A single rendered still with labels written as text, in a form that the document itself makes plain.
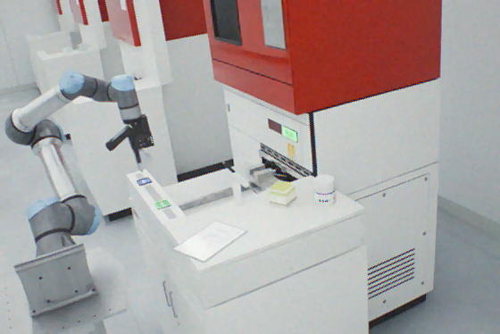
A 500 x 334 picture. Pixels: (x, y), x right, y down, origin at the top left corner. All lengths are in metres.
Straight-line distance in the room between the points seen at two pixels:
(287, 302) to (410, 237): 0.96
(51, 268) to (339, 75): 1.23
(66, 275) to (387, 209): 1.39
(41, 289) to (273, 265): 0.75
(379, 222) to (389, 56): 0.75
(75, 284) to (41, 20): 8.20
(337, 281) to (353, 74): 0.79
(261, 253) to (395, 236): 1.01
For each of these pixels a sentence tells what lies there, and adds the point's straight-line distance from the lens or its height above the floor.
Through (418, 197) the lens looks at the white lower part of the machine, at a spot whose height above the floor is 0.67.
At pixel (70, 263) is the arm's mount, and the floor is 0.96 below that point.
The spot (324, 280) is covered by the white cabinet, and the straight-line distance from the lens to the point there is 1.81.
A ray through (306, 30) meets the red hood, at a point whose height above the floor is 1.53.
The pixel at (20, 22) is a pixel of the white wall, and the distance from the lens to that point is 9.72.
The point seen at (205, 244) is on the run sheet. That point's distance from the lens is 1.65.
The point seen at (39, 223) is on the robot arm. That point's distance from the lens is 1.83.
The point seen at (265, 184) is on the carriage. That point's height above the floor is 0.88.
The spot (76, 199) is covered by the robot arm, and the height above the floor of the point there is 1.05.
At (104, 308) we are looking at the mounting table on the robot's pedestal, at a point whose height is 0.82.
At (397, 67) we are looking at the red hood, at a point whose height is 1.31.
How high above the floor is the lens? 1.82
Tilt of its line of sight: 23 degrees down
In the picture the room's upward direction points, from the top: 7 degrees counter-clockwise
